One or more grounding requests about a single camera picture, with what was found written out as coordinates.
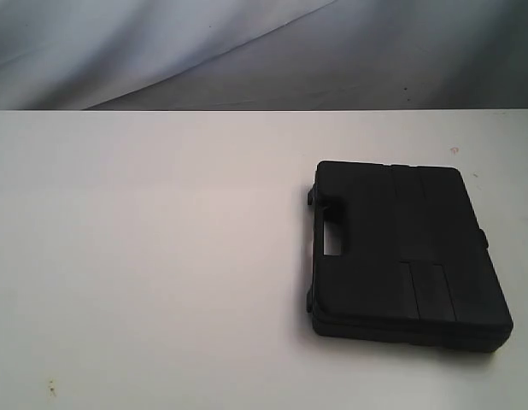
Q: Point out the black plastic carry case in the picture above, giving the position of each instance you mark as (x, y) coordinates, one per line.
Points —
(399, 257)

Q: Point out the white backdrop cloth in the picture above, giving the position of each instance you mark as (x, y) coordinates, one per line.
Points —
(263, 55)

